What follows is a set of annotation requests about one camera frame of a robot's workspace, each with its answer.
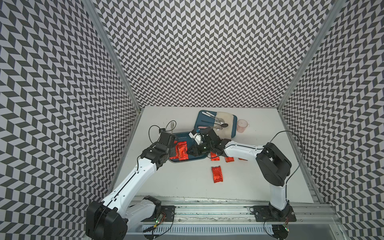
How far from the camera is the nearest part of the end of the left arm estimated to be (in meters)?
0.54

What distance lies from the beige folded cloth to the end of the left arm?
47 centimetres

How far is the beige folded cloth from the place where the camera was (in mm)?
1039
